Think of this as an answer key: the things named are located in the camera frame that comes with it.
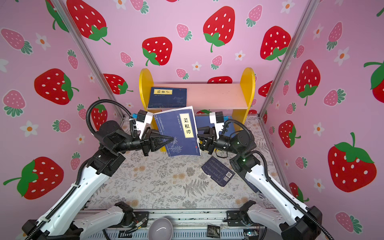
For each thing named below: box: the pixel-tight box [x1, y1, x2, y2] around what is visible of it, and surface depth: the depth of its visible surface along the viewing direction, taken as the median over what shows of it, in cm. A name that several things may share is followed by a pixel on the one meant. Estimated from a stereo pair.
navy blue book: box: [147, 87, 187, 109], surface depth 74 cm
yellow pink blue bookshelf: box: [139, 67, 256, 123], surface depth 73 cm
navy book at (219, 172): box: [201, 156, 236, 187], surface depth 92 cm
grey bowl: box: [148, 217, 174, 240], surface depth 70 cm
